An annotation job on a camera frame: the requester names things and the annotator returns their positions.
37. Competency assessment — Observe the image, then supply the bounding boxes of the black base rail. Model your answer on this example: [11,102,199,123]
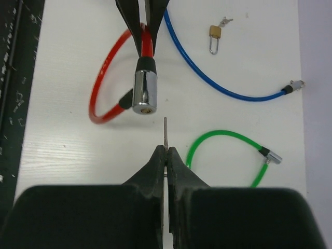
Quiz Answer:
[1,1,45,219]

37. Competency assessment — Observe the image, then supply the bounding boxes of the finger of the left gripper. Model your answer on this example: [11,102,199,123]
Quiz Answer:
[148,0,169,52]
[116,0,147,57]

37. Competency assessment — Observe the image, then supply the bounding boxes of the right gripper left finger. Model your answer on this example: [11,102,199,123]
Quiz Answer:
[1,145,165,248]

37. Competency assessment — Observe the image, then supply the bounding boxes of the green cable lock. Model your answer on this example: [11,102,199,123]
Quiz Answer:
[185,130,282,187]

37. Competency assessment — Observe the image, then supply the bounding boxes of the brass padlock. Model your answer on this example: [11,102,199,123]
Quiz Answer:
[209,25,222,55]

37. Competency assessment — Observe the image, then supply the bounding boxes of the blue cable lock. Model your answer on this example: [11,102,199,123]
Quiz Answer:
[162,8,306,102]

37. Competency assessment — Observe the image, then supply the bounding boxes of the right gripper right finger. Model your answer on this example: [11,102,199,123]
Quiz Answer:
[167,147,326,248]

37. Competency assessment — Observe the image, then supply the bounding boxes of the red cable lock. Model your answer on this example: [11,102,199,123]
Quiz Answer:
[88,23,158,125]

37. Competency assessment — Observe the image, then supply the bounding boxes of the red lock silver keys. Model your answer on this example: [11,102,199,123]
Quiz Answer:
[163,117,169,177]

